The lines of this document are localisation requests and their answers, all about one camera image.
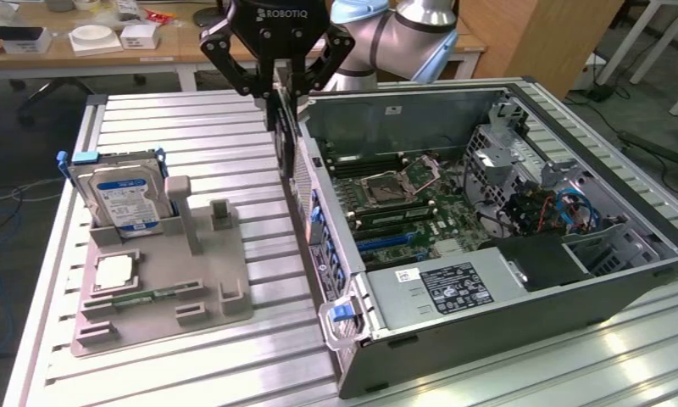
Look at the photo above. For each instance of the grey cup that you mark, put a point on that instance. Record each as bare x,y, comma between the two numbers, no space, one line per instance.
59,5

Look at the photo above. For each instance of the black power adapter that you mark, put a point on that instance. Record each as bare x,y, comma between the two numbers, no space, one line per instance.
598,93

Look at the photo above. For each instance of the silver CPU chip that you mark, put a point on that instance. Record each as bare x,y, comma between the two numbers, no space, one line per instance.
113,272

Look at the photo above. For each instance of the clear bag with label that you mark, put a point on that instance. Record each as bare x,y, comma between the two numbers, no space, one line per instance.
127,10

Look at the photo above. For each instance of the black plastic shroud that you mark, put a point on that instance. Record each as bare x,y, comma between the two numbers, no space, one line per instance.
542,263

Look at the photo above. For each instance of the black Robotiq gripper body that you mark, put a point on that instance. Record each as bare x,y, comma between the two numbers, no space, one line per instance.
279,29

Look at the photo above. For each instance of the CPU socket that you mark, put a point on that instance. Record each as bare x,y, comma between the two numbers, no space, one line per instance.
383,188

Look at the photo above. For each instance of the wooden cabinet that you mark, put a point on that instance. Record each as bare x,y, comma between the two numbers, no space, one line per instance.
542,42

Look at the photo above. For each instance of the low-profile Nvidia graphics card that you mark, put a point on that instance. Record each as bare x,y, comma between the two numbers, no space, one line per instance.
285,140

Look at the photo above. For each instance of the blue case latch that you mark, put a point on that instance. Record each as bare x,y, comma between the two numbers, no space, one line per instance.
339,313

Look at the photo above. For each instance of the white box with red button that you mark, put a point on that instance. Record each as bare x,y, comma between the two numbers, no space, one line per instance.
590,72

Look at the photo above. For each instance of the black and white box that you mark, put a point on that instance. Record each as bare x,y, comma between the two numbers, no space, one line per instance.
22,42

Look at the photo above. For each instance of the white box with round dish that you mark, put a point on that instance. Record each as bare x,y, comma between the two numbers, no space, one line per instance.
93,40

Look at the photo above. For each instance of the green motherboard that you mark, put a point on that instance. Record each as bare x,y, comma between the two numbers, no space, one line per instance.
451,212

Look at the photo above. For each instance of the blue expansion slot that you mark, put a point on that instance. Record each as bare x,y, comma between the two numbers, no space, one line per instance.
388,242

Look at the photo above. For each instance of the open grey PC case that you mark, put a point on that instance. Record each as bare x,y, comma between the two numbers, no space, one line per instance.
486,339

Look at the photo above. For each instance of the black labelled RAM stick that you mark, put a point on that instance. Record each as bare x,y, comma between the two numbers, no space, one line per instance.
391,213

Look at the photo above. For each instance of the metal disk bay bracket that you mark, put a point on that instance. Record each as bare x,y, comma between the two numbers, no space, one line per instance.
615,237

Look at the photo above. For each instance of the small white labelled box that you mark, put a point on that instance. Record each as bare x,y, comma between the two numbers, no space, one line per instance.
138,36

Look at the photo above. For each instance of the grey 3D-printed parts rack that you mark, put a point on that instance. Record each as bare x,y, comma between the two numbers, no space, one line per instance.
163,305

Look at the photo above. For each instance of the hard disk in blue carrier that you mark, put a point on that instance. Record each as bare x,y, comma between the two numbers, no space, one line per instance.
123,199

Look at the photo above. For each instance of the wooden desk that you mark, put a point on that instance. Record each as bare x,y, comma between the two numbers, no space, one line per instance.
169,42

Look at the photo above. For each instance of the metal socket cover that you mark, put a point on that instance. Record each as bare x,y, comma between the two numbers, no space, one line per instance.
423,169

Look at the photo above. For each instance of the perforated metal disk bay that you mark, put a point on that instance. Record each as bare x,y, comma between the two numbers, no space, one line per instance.
486,148

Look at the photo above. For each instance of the red packet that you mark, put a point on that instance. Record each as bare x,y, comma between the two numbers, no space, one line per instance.
161,19

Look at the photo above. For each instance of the green RAM stick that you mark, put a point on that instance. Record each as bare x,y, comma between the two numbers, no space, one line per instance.
146,297

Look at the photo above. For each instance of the white table frame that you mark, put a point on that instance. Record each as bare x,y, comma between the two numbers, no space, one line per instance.
622,46

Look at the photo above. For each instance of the grey power supply unit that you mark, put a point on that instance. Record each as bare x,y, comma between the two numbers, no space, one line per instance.
406,297

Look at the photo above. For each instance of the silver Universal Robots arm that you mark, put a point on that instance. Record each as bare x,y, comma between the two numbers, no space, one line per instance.
423,10

